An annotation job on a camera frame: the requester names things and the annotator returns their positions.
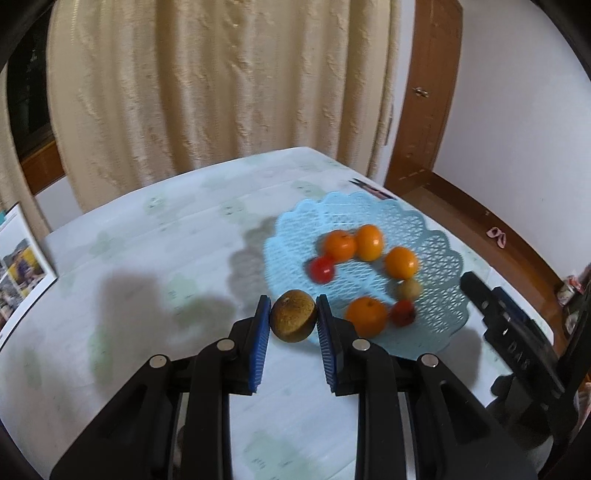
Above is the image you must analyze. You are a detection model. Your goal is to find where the yellow-orange oval fruit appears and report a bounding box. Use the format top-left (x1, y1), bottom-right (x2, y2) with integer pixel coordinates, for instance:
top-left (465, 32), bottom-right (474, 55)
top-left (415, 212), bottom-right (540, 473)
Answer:
top-left (355, 224), bottom-right (385, 261)

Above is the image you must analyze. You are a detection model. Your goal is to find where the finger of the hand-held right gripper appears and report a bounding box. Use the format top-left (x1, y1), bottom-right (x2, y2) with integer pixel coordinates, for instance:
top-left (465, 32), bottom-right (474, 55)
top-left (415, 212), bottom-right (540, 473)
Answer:
top-left (492, 286), bottom-right (542, 330)
top-left (461, 271), bottom-right (509, 337)

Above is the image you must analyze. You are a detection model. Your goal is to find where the small orange mandarin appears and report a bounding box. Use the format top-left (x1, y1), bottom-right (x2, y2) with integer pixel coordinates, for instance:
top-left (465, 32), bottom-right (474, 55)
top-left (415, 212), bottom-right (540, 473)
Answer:
top-left (323, 229), bottom-right (358, 261)

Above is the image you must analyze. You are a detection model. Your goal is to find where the red tomato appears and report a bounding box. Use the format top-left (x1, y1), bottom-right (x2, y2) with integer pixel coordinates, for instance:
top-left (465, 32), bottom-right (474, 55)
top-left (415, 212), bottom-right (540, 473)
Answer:
top-left (308, 256), bottom-right (336, 284)
top-left (390, 300), bottom-right (416, 328)

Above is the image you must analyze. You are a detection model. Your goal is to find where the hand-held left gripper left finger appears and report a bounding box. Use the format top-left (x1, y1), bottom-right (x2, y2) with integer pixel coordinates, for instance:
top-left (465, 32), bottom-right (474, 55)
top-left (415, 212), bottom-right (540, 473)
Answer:
top-left (50, 295), bottom-right (271, 480)

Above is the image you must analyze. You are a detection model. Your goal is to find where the dark striped flat object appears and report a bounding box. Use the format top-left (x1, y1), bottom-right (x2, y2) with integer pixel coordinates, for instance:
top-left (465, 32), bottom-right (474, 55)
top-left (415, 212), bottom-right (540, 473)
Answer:
top-left (350, 178), bottom-right (399, 200)

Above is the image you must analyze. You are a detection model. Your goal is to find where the colourful packet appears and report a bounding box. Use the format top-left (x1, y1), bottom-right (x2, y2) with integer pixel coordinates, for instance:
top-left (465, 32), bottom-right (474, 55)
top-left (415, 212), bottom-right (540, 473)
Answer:
top-left (556, 274), bottom-right (585, 308)

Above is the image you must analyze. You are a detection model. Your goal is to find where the dark window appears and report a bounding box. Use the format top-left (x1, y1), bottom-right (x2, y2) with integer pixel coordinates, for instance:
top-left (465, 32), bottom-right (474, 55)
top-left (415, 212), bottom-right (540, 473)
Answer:
top-left (8, 23), bottom-right (57, 154)

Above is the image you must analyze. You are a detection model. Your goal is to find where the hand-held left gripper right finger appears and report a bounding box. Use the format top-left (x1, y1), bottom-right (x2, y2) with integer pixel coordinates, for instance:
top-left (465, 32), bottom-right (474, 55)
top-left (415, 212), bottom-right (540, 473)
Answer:
top-left (315, 294), bottom-right (539, 480)

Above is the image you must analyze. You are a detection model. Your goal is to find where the large round orange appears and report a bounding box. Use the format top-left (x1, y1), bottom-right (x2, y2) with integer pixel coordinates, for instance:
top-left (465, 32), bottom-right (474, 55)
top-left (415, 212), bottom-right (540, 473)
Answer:
top-left (345, 296), bottom-right (389, 337)

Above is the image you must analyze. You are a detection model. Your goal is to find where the light blue plastic basket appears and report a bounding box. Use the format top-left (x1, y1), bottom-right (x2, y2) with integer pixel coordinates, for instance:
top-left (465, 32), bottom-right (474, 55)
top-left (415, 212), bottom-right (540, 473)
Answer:
top-left (263, 191), bottom-right (465, 363)

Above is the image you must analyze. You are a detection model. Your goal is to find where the wooden window sill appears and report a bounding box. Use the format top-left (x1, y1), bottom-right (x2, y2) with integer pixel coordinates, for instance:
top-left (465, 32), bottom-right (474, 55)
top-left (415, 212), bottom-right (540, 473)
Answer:
top-left (21, 138), bottom-right (66, 195)

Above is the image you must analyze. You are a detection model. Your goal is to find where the small green-brown fruit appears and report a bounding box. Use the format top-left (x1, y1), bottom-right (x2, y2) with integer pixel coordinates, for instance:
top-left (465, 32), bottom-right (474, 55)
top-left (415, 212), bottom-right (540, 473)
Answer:
top-left (397, 278), bottom-right (423, 302)

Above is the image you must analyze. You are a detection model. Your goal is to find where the brown wooden door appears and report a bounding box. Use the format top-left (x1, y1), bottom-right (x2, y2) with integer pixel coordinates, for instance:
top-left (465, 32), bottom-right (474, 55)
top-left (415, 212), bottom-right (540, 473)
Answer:
top-left (385, 0), bottom-right (464, 185)

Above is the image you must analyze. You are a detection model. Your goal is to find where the dark blurred object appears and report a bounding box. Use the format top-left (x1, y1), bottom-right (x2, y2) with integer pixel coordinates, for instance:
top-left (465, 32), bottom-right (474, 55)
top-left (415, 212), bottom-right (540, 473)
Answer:
top-left (540, 263), bottom-right (591, 480)

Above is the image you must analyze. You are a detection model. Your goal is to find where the beige patterned curtain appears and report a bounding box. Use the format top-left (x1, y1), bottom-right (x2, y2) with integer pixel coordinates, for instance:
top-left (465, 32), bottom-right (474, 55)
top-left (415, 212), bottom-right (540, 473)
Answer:
top-left (0, 138), bottom-right (52, 241)
top-left (46, 0), bottom-right (402, 214)

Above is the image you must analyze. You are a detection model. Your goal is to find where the yellowish round citrus fruit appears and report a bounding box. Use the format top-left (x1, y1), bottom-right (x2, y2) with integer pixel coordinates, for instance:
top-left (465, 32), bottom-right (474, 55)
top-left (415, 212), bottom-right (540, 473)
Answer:
top-left (385, 246), bottom-right (419, 280)

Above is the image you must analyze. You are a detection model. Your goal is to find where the dark brown round fruit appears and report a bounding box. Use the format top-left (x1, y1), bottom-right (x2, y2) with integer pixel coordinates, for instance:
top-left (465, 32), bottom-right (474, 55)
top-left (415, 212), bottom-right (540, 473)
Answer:
top-left (270, 289), bottom-right (318, 343)

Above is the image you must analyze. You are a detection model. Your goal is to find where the wooden floor trim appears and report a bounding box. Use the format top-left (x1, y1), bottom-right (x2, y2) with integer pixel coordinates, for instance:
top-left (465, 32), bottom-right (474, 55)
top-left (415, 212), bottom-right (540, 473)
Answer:
top-left (399, 171), bottom-right (570, 301)

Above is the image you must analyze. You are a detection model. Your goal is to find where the photo collage calendar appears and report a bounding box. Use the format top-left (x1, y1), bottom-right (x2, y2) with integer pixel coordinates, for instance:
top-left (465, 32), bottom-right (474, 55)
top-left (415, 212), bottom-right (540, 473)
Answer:
top-left (0, 203), bottom-right (58, 340)

